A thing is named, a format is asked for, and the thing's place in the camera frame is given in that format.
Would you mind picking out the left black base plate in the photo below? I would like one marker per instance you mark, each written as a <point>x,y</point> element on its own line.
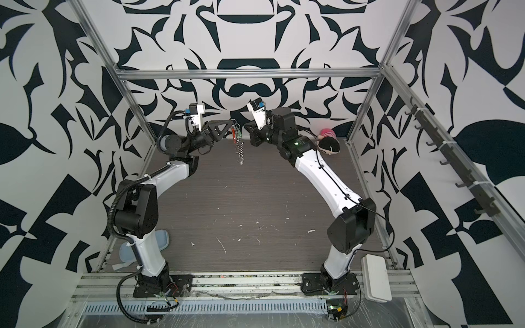
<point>172,286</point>

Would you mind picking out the aluminium frame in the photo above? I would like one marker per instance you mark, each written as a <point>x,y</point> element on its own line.
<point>509,221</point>

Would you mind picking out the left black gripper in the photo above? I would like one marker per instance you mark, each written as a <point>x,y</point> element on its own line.
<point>208,137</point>

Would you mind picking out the light blue pad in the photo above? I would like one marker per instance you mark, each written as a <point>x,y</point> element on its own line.
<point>126,254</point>

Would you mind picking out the pink black-haired doll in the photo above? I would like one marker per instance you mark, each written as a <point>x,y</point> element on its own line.
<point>327,142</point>

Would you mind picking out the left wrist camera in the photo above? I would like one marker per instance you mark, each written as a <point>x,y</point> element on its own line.
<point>195,113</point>

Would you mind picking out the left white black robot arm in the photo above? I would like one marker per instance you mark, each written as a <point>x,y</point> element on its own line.
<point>134,213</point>

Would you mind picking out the white box device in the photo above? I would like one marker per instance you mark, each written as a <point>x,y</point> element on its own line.
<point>375,277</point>

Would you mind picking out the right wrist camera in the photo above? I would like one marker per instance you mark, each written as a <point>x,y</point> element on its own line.
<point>259,112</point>

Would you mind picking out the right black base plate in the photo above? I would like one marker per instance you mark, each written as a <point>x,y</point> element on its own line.
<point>314,284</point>

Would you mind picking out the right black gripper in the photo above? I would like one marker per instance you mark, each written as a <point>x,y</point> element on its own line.
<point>258,137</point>

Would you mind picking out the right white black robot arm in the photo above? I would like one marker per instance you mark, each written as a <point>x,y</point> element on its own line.
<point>354,217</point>

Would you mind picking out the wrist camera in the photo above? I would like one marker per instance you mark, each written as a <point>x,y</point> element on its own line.
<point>195,113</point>
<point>259,112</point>

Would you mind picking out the white ventilated cable duct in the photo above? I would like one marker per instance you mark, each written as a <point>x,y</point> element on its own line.
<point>255,306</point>

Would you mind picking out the wall hook rail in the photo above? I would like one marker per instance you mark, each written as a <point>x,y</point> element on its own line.
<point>452,156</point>

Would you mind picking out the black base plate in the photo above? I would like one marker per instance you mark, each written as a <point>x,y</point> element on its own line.
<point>172,286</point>
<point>314,284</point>

